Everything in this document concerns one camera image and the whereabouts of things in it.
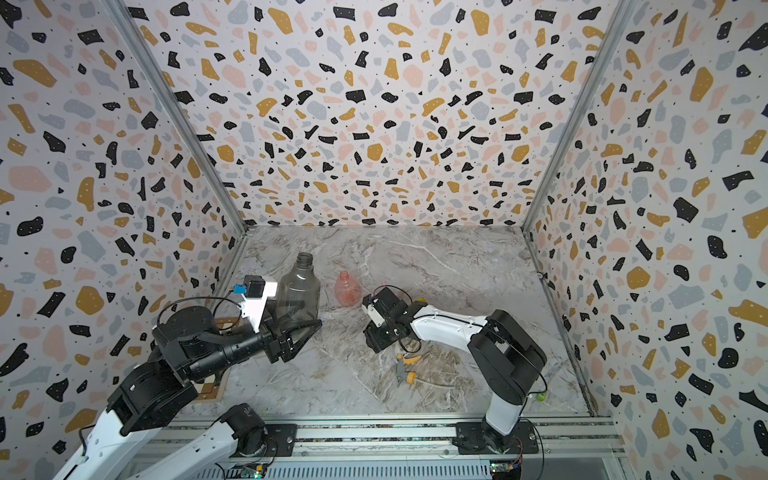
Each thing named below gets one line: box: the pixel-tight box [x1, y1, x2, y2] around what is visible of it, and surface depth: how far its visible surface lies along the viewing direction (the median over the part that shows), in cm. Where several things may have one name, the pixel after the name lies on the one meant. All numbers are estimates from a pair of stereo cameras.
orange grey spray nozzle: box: [396, 354, 422, 388], surface depth 87 cm
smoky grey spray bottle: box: [275, 252, 321, 331], surface depth 53 cm
